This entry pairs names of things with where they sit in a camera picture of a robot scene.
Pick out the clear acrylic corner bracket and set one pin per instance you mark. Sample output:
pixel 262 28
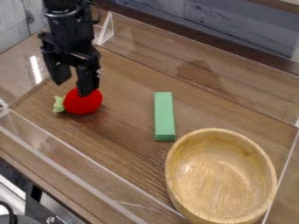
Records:
pixel 104 32

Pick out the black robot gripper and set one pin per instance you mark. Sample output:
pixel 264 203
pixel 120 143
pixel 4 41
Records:
pixel 67 47

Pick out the green rectangular foam block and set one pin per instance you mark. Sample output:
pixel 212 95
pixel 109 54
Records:
pixel 163 116

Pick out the black metal table bracket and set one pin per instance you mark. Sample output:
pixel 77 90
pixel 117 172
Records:
pixel 36 210

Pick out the light wooden bowl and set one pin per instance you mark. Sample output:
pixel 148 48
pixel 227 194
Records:
pixel 220 177

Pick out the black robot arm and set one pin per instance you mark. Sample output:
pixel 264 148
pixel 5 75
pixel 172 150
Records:
pixel 71 4

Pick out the red plush strawberry toy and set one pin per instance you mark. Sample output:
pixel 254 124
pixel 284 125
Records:
pixel 79 105

